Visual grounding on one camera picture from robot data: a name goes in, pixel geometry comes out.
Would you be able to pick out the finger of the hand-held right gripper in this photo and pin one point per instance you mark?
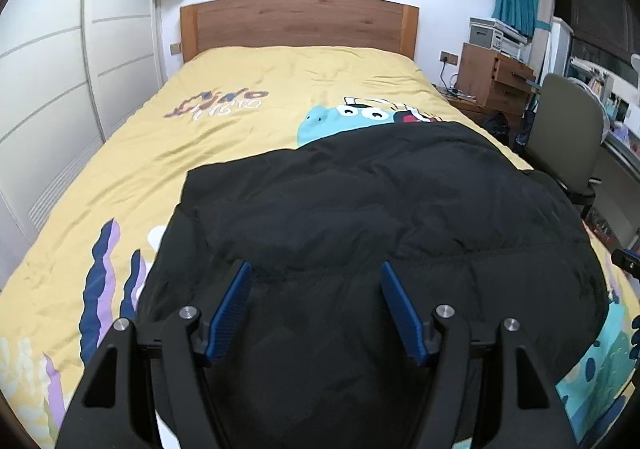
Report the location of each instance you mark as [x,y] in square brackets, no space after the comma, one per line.
[627,263]

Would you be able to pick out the wooden headboard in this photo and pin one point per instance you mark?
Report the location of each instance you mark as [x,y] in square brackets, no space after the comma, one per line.
[300,21]

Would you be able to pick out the grey chair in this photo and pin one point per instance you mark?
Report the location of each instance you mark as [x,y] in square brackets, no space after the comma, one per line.
[565,129]

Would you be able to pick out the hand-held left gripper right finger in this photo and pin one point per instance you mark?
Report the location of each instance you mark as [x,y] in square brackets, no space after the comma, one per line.
[405,314]

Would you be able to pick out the white printer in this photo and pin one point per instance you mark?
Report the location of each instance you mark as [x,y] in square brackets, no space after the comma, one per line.
[492,34]

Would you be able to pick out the wall switch plate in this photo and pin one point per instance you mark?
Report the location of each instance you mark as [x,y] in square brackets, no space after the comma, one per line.
[175,48]

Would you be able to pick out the wall socket plate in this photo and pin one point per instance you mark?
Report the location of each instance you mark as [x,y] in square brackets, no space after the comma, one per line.
[448,58]

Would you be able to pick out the white wardrobe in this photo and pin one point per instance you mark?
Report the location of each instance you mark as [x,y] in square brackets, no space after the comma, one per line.
[50,79]

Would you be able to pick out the cluttered white desk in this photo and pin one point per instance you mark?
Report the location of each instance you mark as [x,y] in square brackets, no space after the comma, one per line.
[622,151]

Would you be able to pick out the yellow printed blanket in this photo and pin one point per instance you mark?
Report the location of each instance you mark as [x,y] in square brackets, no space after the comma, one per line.
[250,74]

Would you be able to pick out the wooden nightstand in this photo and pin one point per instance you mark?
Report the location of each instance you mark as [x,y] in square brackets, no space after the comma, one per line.
[485,79]

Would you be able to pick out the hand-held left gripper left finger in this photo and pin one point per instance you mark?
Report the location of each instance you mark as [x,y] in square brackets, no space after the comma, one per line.
[230,314]

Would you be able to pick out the black puffer jacket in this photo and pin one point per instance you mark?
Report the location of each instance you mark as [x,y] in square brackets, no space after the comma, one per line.
[350,209]

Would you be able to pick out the black bag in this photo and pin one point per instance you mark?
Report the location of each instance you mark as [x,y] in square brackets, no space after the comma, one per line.
[496,126]

